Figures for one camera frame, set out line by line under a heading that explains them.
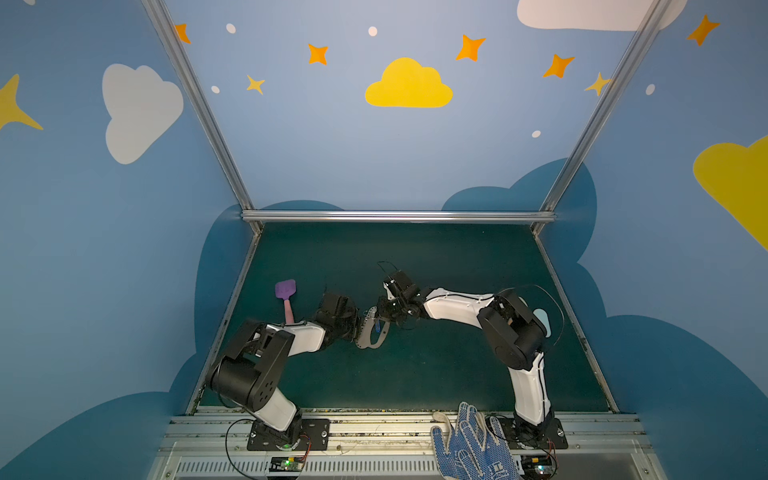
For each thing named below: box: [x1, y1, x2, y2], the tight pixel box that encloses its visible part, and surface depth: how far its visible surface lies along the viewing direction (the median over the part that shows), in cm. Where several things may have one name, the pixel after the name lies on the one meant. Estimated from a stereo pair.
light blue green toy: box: [533, 308, 552, 338], surface depth 97 cm
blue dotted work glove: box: [431, 402, 520, 480], surface depth 73 cm
